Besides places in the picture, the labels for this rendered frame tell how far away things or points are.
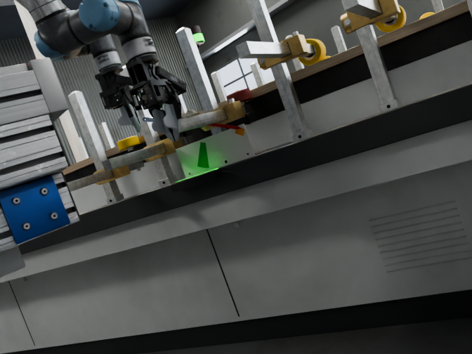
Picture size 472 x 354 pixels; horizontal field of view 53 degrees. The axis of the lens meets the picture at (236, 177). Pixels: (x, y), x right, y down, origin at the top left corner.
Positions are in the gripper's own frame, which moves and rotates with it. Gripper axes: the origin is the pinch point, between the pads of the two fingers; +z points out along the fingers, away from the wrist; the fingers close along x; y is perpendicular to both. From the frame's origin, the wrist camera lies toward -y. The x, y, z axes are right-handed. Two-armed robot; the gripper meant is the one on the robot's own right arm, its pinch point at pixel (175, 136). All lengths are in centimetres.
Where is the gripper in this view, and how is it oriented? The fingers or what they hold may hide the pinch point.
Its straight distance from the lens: 120.5
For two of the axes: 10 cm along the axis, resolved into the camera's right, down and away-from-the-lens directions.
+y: -4.5, 2.1, -8.7
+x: 8.3, -2.6, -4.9
